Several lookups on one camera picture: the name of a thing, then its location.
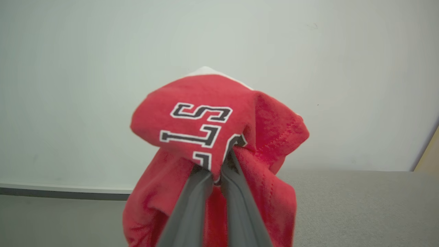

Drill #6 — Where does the grey wall baseboard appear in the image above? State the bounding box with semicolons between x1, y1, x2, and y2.
0;183;134;201

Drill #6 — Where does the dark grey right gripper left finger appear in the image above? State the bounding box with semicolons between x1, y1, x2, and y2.
156;167;214;247

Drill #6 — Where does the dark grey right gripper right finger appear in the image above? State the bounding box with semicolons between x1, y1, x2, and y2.
221;148;273;247

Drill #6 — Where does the grey fabric sofa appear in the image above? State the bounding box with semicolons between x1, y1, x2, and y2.
276;170;439;247

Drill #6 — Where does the red jersey with black lettering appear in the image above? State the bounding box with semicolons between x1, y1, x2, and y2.
122;67;310;247

